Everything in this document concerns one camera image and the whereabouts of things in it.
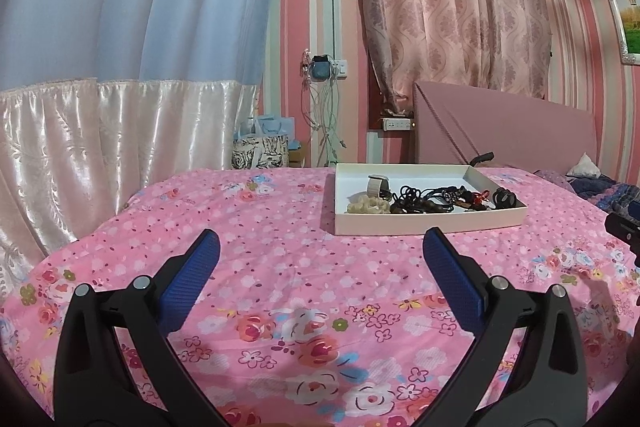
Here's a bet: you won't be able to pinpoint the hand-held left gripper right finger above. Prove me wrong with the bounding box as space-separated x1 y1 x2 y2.
410 227 586 427

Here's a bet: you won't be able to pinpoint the cream satin curtain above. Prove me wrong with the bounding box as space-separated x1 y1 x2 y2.
0 77 261 268

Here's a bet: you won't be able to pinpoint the pink patterned curtain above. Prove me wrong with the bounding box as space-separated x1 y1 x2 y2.
347 0 556 115

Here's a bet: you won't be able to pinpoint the white pillow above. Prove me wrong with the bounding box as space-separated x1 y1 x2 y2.
569 153 601 178

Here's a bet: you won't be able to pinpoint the cream beaded bracelet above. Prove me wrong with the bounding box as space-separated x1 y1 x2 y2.
347 194 390 214

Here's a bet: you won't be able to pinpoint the white shallow tray box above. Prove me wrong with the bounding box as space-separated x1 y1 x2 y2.
334 163 529 236

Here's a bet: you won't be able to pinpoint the brown wooden bead bracelet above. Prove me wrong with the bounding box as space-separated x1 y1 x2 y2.
390 199 455 214

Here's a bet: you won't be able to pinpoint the light blue gift bag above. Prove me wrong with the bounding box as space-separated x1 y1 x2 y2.
239 116 296 148

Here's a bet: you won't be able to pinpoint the pink floral bedsheet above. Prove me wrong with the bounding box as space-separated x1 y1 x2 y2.
0 166 640 427

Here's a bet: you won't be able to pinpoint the framed landscape picture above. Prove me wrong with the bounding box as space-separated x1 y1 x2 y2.
604 0 640 66

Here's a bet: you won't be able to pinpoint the black hair tie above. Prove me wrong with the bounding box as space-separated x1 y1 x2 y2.
491 187 519 209

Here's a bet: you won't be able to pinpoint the pink headboard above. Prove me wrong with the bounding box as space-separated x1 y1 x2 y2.
412 80 598 182

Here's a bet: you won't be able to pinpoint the dark blue blanket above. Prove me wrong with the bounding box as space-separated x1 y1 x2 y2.
535 169 640 220

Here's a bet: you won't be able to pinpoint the wall socket with blue charger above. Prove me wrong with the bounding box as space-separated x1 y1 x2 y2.
302 52 351 84

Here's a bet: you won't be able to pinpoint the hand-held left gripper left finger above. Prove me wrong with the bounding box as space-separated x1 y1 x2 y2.
54 228 231 427

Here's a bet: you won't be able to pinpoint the black white floral gift bag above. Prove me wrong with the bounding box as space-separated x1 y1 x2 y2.
231 134 290 170

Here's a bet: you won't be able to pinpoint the hanging charger cables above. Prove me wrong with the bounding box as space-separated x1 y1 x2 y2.
300 79 348 168

